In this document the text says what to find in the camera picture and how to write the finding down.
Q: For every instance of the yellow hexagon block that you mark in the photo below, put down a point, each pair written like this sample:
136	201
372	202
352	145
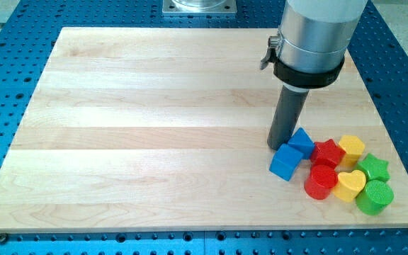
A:
353	147

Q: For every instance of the green cylinder block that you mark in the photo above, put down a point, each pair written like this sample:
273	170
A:
375	197

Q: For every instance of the blue cube block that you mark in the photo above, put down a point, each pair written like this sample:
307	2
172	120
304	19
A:
285	161

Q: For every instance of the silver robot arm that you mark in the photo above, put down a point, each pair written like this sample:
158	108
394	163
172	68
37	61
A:
308	50

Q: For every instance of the red cylinder block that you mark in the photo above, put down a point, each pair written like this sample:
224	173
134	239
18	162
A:
320	182

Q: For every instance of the red star block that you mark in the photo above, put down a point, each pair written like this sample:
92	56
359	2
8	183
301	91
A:
327	153

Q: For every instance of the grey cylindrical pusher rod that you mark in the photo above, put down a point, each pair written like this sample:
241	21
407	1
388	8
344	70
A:
288	109

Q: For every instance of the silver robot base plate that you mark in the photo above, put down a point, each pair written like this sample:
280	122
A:
199	7

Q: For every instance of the blue triangular block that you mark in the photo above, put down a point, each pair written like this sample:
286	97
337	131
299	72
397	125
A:
302	142

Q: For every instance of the yellow heart block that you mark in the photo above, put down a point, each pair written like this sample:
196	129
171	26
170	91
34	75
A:
349	185

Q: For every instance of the green star block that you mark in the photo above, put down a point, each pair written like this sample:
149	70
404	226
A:
374	168

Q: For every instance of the light wooden board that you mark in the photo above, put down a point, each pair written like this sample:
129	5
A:
162	129

